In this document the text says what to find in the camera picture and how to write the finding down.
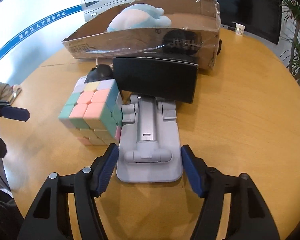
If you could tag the grey folding phone stand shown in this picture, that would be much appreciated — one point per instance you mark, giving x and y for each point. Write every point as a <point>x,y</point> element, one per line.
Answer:
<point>149,147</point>

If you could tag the black monitor screen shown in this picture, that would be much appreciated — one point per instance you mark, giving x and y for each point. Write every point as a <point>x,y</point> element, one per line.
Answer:
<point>260,17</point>

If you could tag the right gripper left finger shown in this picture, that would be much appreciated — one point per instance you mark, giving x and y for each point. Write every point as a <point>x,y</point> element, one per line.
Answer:
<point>61,199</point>

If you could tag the pastel rubik's cube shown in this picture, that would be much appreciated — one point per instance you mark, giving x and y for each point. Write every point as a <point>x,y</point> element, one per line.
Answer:
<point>93,112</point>

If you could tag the light blue plush toy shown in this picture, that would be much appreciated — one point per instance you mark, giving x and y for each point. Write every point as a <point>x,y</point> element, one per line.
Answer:
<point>139,16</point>

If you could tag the small white card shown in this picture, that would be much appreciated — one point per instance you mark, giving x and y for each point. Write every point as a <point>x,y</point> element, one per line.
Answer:
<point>239,29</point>

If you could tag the brown cardboard box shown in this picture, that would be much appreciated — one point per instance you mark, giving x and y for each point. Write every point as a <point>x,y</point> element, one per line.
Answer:
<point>194,32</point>

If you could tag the black computer mouse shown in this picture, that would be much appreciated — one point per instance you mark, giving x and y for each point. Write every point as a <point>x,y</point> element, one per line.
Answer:
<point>99,73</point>

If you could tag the green potted plant right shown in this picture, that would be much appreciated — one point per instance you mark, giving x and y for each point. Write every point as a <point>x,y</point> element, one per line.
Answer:
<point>291,11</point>

